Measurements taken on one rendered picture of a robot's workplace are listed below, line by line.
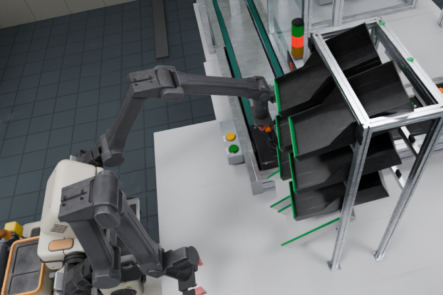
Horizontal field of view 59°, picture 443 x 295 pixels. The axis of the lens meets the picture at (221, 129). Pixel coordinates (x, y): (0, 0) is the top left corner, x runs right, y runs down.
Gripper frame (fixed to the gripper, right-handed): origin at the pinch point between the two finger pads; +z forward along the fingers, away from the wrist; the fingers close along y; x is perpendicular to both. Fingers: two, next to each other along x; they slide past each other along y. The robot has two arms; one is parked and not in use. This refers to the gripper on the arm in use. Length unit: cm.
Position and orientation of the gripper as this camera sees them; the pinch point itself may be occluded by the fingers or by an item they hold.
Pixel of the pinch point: (262, 128)
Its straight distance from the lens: 160.4
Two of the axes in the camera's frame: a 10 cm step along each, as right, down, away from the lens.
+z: 1.3, 6.3, 7.6
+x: -9.8, 2.1, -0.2
